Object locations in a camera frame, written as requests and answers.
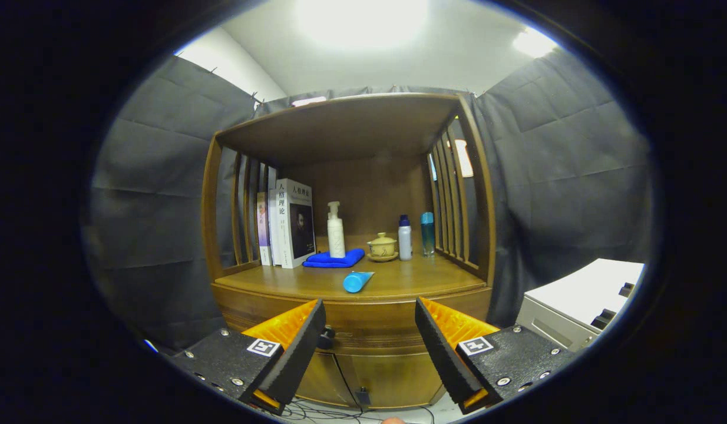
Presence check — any black backdrop cloth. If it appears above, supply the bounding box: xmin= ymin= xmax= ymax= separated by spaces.
xmin=84 ymin=50 xmax=656 ymax=354

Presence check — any blue folded cloth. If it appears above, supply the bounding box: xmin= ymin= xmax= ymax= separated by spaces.
xmin=302 ymin=248 xmax=366 ymax=269

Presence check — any wooden drawer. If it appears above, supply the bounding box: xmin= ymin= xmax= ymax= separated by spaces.
xmin=212 ymin=286 xmax=493 ymax=355

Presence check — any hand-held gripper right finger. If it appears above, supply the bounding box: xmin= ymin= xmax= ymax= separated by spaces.
xmin=415 ymin=297 xmax=576 ymax=415

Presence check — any teal bottle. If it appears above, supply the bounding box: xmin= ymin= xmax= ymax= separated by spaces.
xmin=421 ymin=212 xmax=435 ymax=257

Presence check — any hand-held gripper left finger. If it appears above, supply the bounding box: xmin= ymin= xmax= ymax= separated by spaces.
xmin=170 ymin=298 xmax=328 ymax=413

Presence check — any purple book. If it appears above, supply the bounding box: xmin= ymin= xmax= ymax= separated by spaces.
xmin=257 ymin=192 xmax=272 ymax=266

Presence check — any wooden cabinet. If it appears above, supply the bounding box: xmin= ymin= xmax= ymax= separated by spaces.
xmin=200 ymin=92 xmax=497 ymax=413

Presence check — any small ceiling light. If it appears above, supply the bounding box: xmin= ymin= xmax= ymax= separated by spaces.
xmin=513 ymin=26 xmax=559 ymax=58

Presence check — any blue and white tube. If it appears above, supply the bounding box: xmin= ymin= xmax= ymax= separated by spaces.
xmin=343 ymin=271 xmax=375 ymax=293

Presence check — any large ceiling light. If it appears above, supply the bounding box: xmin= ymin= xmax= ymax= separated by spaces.
xmin=296 ymin=0 xmax=429 ymax=48

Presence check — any wooden cabinet door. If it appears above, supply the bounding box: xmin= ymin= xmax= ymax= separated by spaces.
xmin=337 ymin=350 xmax=452 ymax=410
xmin=296 ymin=352 xmax=359 ymax=408

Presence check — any yellow lidded teacup with saucer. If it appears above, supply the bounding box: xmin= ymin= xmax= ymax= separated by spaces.
xmin=366 ymin=232 xmax=399 ymax=263

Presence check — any white bottle with blue cap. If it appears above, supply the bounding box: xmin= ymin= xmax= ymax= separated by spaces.
xmin=398 ymin=214 xmax=413 ymax=261

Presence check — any wooden countertop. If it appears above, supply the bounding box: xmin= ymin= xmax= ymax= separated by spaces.
xmin=213 ymin=250 xmax=488 ymax=302

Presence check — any thin white book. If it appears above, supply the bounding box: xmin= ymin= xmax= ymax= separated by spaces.
xmin=268 ymin=188 xmax=282 ymax=266

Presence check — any white pump bottle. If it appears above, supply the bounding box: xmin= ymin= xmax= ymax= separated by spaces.
xmin=327 ymin=201 xmax=346 ymax=259

